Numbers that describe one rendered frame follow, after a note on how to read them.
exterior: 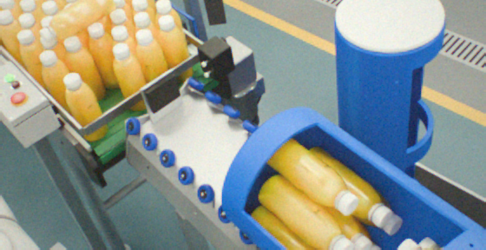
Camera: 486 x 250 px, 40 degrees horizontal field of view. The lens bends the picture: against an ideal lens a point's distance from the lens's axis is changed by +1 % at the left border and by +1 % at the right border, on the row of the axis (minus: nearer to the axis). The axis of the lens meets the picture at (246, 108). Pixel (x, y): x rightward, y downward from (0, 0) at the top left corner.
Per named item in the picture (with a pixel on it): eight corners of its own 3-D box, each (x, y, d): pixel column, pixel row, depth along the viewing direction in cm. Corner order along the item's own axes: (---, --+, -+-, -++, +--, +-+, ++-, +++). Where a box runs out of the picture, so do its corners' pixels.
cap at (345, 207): (346, 207, 122) (353, 213, 121) (333, 211, 119) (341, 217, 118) (354, 190, 121) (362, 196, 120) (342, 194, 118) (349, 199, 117)
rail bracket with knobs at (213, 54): (213, 89, 181) (206, 62, 174) (197, 77, 185) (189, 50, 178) (239, 70, 185) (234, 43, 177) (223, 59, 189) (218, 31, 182)
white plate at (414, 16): (345, 57, 163) (345, 61, 164) (458, 40, 162) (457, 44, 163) (327, -10, 182) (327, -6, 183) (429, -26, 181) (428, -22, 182)
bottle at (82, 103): (77, 134, 176) (53, 85, 163) (97, 118, 179) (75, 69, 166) (94, 146, 172) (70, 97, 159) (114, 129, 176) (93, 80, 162)
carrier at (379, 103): (350, 247, 227) (433, 236, 226) (344, 62, 164) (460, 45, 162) (336, 180, 247) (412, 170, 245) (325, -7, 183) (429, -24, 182)
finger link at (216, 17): (220, -13, 107) (220, -10, 107) (226, 20, 112) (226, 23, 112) (201, -10, 108) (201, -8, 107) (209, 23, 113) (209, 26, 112)
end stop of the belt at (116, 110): (87, 136, 168) (83, 128, 166) (85, 134, 169) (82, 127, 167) (208, 55, 183) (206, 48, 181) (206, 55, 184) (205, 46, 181)
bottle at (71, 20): (98, -9, 179) (40, 27, 172) (101, -18, 173) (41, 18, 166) (114, 13, 180) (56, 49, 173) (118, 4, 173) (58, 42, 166)
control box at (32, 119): (26, 148, 161) (9, 121, 154) (-10, 108, 173) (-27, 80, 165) (61, 126, 165) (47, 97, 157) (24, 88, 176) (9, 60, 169)
